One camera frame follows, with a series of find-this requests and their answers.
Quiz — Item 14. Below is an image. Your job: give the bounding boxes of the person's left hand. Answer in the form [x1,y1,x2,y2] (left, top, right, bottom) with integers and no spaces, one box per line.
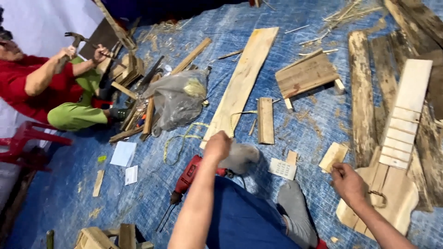
[204,131,233,163]

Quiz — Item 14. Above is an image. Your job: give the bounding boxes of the person's right hand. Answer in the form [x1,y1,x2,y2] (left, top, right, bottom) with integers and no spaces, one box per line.
[329,163,368,209]

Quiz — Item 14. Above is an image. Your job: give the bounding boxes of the small pale wooden block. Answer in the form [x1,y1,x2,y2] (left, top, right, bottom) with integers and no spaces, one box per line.
[318,142,349,174]

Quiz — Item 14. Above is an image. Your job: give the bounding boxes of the white printed card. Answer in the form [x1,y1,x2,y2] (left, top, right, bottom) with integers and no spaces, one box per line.
[267,158,298,181]

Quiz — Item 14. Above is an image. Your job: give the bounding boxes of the person's grey sock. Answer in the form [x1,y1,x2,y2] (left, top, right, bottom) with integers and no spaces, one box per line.
[277,180,320,248]
[218,141,260,175]

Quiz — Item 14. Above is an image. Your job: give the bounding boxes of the wooden guitar cutout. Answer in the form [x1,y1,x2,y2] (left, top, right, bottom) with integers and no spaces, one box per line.
[336,59,433,241]

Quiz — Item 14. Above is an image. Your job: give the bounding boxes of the weathered grey wooden plank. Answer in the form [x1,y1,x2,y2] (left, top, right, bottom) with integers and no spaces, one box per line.
[347,30,379,169]

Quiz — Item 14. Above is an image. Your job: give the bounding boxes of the short wooden board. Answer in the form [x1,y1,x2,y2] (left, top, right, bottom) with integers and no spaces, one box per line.
[257,98,275,145]

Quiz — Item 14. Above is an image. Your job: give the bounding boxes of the heap of weathered planks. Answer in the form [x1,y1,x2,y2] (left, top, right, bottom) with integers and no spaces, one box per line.
[370,0,443,213]

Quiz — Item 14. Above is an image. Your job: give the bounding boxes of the slatted wooden panel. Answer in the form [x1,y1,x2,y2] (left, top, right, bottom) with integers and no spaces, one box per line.
[275,48,346,113]

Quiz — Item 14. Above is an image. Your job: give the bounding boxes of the person's blue trousers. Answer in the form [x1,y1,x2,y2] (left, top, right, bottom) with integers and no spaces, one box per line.
[206,176,302,249]

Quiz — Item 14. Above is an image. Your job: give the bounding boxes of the long pale wooden plank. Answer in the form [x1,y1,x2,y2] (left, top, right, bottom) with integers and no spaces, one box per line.
[200,27,279,150]

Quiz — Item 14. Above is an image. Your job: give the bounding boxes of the red electric drill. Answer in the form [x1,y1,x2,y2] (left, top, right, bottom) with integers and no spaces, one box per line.
[155,154,247,233]

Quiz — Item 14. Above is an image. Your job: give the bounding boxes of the blue woven tarp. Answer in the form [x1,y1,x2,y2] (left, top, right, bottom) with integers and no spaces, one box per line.
[3,0,443,249]

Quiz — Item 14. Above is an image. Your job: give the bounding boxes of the yellow measuring tape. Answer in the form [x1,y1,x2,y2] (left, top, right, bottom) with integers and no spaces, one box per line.
[163,110,259,166]

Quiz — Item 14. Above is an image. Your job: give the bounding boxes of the pile of wood splinters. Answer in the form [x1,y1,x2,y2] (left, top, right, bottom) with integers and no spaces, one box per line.
[321,0,385,25]

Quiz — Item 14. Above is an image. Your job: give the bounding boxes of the grey plastic bag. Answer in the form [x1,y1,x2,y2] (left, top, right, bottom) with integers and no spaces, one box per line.
[143,67,212,137]

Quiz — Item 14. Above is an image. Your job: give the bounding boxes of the narrow wooden batten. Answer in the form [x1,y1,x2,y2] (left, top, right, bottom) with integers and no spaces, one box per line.
[170,37,213,75]

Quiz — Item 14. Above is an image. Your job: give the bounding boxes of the small white paper slip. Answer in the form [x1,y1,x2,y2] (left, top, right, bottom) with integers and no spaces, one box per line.
[125,165,138,186]

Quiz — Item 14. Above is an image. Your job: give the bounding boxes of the white paper sheet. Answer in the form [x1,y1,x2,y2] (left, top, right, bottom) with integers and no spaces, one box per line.
[110,141,138,167]

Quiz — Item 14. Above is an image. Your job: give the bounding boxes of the heap of wood pieces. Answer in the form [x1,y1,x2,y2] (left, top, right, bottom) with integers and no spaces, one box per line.
[97,52,165,144]

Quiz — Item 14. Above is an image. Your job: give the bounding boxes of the thin flat wooden strip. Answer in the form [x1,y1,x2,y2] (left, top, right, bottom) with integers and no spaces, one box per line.
[92,169,105,198]

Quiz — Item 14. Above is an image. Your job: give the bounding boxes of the dark brown board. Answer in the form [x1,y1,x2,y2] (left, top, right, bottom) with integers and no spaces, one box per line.
[78,18,120,61]

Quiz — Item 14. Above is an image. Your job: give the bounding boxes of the claw hammer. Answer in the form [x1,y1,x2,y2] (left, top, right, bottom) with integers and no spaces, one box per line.
[55,32,91,74]

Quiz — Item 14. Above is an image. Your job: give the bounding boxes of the red plastic chair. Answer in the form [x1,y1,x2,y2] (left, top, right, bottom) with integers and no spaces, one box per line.
[0,121,73,173]

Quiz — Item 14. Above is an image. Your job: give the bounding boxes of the wooden box frame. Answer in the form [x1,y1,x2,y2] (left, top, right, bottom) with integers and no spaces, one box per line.
[74,223,155,249]

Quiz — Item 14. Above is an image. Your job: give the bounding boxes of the slanted wooden frame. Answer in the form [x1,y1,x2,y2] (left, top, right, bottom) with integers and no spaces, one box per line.
[93,0,138,52]

